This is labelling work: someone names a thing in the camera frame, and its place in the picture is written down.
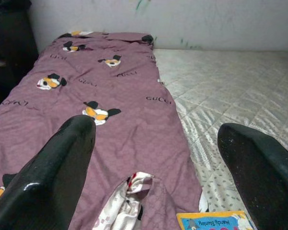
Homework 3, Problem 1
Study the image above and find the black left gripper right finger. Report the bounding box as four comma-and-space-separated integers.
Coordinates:
217, 123, 288, 230

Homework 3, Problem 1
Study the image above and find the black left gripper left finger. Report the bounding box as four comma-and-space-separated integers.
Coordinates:
0, 114, 96, 230

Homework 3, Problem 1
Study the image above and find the white quilted mattress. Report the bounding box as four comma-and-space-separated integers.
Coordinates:
152, 47, 288, 230

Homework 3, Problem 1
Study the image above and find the white patterned cloth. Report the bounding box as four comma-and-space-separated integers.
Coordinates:
92, 171, 154, 230

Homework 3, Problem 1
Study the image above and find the mauve cartoon print blanket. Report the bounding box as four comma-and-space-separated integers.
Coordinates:
0, 30, 203, 230

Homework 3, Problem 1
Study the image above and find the colourful children's book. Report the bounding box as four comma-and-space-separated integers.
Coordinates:
176, 210, 257, 230

